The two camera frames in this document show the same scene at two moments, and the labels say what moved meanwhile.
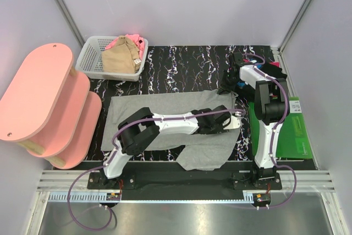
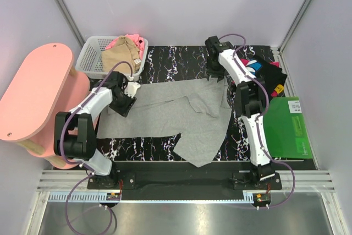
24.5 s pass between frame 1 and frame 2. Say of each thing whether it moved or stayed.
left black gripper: moved
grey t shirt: moved
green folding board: stayed
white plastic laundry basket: stayed
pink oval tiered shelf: stayed
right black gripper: moved
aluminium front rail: stayed
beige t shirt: stayed
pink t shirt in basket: stayed
